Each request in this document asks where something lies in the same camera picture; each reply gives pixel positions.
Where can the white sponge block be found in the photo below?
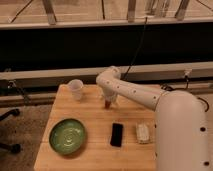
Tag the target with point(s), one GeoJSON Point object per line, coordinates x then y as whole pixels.
{"type": "Point", "coordinates": [142, 132]}

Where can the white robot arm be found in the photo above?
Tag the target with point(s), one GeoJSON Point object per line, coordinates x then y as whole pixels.
{"type": "Point", "coordinates": [181, 134]}

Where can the green ceramic plate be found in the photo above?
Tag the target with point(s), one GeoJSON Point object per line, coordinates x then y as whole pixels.
{"type": "Point", "coordinates": [67, 136]}

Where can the black rectangular block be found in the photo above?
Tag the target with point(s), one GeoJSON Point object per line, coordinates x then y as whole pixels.
{"type": "Point", "coordinates": [117, 134]}

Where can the clear plastic cup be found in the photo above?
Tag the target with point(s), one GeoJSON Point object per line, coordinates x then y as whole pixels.
{"type": "Point", "coordinates": [76, 88]}

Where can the red pepper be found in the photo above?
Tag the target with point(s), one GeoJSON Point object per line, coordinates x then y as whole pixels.
{"type": "Point", "coordinates": [107, 104]}

